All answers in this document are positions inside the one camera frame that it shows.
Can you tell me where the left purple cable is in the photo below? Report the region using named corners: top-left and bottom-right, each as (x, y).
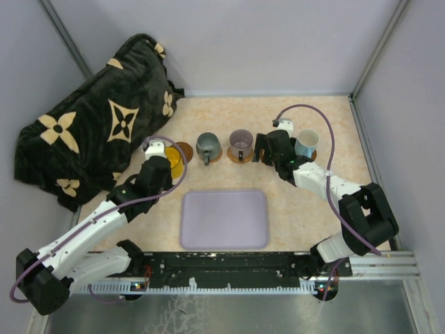
top-left (9, 136), bottom-right (188, 304)

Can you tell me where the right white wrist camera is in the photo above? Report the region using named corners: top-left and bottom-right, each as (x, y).
top-left (277, 118), bottom-right (294, 137)

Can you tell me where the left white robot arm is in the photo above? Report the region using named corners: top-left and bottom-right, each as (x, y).
top-left (16, 154), bottom-right (172, 315)

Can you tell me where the mauve purple mug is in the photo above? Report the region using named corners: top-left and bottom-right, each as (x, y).
top-left (229, 129), bottom-right (253, 159)

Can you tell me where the black floral plush blanket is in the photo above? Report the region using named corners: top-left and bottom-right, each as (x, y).
top-left (14, 33), bottom-right (184, 211)

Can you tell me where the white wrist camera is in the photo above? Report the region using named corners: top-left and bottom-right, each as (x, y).
top-left (277, 118), bottom-right (294, 137)
top-left (145, 140), bottom-right (166, 161)

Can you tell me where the aluminium frame rail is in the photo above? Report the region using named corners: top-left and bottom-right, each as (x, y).
top-left (64, 251), bottom-right (420, 301)

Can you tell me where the light blue mug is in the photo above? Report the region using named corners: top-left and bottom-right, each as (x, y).
top-left (294, 129), bottom-right (320, 158)

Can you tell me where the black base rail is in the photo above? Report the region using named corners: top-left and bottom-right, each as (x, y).
top-left (104, 250), bottom-right (350, 289)

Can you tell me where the grey green mug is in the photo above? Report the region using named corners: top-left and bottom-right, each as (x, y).
top-left (195, 132), bottom-right (222, 166)

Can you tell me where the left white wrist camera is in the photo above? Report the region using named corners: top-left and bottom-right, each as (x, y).
top-left (145, 140), bottom-right (166, 161)

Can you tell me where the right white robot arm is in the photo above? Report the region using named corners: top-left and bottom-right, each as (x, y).
top-left (253, 129), bottom-right (399, 276)

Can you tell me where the lavender plastic tray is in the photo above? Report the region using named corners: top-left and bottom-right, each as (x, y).
top-left (180, 189), bottom-right (270, 251)

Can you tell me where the yellow mug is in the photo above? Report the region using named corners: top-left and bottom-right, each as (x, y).
top-left (165, 147), bottom-right (184, 179)

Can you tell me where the woven coaster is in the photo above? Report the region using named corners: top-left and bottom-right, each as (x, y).
top-left (200, 148), bottom-right (223, 164)
top-left (227, 148), bottom-right (254, 164)

